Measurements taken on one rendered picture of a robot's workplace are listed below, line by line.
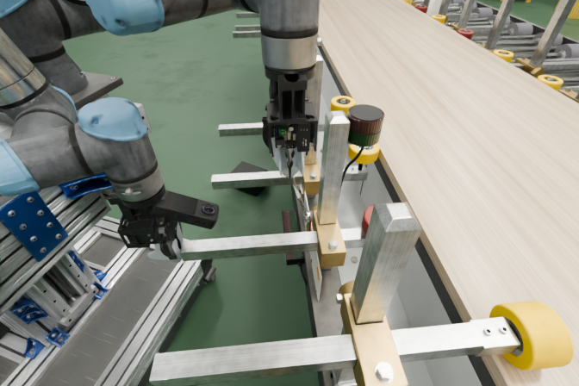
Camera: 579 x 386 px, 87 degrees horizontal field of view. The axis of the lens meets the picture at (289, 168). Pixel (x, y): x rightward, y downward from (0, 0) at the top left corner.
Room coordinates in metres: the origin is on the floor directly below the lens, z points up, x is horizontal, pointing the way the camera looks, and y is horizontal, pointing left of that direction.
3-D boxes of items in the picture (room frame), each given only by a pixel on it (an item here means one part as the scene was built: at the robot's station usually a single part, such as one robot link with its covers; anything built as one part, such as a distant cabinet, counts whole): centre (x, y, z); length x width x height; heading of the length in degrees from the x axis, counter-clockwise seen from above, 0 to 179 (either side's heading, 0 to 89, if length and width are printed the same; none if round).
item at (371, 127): (0.45, -0.13, 1.12); 0.06 x 0.06 x 0.02
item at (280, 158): (0.41, 0.01, 1.05); 0.06 x 0.03 x 0.09; 4
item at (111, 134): (0.37, 0.25, 1.13); 0.09 x 0.08 x 0.11; 118
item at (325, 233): (0.42, -0.08, 0.85); 0.14 x 0.06 x 0.05; 5
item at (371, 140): (0.45, -0.13, 1.09); 0.06 x 0.06 x 0.02
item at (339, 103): (0.92, -0.18, 0.85); 0.08 x 0.08 x 0.11
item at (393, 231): (0.20, -0.10, 0.93); 0.04 x 0.04 x 0.48; 5
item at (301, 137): (0.41, 0.00, 1.16); 0.09 x 0.08 x 0.12; 5
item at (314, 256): (0.47, -0.05, 0.75); 0.26 x 0.01 x 0.10; 5
